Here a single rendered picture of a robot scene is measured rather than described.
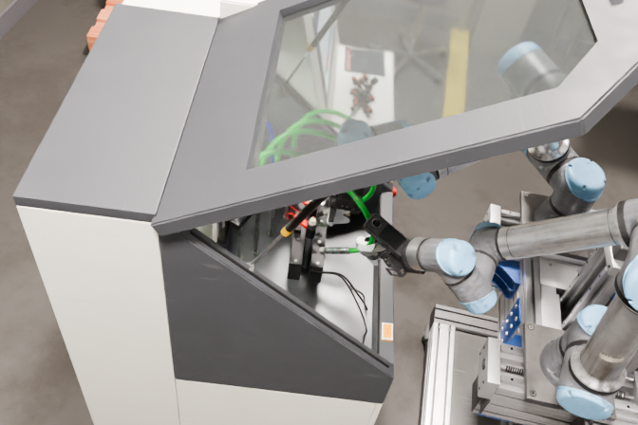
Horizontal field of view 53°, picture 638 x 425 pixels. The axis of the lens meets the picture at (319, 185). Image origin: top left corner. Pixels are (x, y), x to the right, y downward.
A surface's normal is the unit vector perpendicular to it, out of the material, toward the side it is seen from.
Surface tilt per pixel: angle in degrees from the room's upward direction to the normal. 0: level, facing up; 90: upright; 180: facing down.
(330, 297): 0
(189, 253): 90
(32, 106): 0
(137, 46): 0
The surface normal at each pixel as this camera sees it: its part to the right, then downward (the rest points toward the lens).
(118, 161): 0.11, -0.67
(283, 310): -0.07, 0.73
